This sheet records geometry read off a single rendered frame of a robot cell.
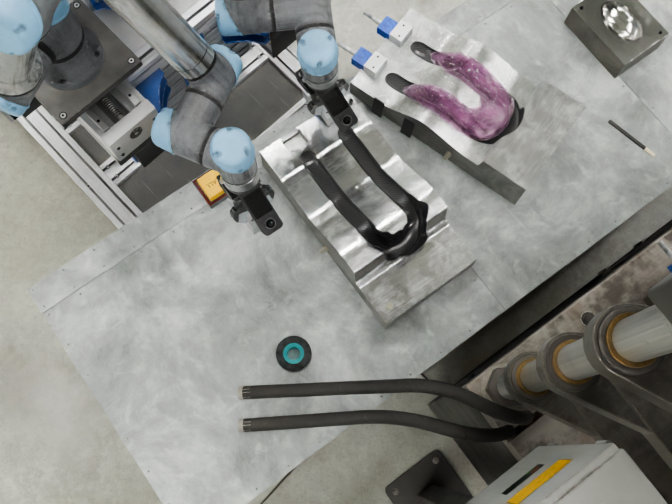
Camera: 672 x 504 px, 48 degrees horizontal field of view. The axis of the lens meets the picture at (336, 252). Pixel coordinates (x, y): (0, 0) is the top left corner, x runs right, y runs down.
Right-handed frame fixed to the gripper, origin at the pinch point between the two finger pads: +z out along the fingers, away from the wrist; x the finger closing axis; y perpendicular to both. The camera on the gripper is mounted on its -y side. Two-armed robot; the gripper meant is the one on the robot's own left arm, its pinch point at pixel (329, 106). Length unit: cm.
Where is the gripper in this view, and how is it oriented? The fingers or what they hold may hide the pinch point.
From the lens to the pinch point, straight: 177.0
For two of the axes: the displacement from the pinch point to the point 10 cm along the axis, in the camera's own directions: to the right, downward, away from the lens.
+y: -5.9, -8.1, 0.7
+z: 0.2, 0.6, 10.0
